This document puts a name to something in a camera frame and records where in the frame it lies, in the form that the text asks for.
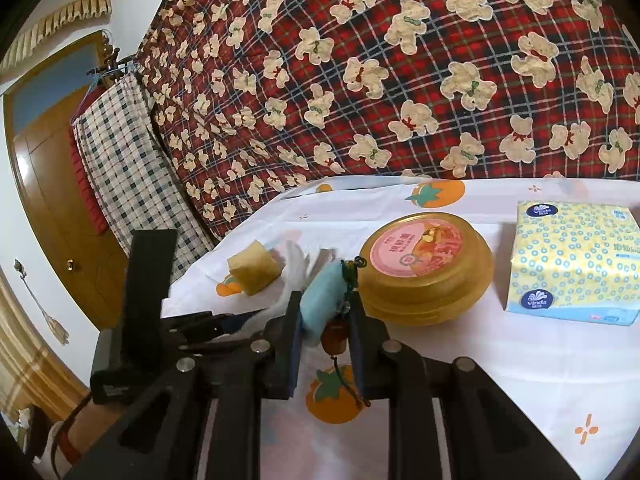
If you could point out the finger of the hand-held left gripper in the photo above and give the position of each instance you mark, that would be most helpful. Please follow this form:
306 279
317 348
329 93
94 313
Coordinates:
227 321
220 346

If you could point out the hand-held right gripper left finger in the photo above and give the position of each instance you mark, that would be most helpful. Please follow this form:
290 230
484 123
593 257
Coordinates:
295 350

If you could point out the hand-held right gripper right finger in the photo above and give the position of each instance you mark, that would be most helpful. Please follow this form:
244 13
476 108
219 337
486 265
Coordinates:
357 355

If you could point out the light blue pouch with charm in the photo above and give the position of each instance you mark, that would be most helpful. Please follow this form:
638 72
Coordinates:
320 295

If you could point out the person's left forearm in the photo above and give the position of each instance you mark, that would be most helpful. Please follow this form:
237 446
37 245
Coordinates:
87 427

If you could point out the yellow sponge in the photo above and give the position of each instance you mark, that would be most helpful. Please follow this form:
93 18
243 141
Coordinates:
252 267

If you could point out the white glove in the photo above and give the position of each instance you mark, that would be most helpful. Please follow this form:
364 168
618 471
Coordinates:
297 267

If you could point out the gold round tin pink lid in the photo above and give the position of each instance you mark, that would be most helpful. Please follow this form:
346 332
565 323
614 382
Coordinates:
425 265

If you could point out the golden curtain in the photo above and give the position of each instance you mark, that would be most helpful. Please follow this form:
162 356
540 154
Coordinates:
30 360

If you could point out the checked cloth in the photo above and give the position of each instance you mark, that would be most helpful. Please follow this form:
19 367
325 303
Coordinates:
130 170

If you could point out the red ribbed cloth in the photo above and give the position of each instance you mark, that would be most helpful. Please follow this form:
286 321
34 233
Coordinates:
85 180

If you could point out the white persimmon print tablecloth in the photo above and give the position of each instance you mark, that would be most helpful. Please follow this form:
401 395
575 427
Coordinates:
500 385

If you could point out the wooden door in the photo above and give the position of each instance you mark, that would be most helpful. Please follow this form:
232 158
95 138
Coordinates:
55 185

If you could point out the yellow dotted tissue pack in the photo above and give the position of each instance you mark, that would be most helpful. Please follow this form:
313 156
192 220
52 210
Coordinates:
575 260

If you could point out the red plaid bear blanket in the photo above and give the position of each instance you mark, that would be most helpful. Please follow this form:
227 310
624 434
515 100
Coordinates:
400 85

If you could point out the fringed curtain valance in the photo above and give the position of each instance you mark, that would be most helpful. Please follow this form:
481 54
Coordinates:
55 25

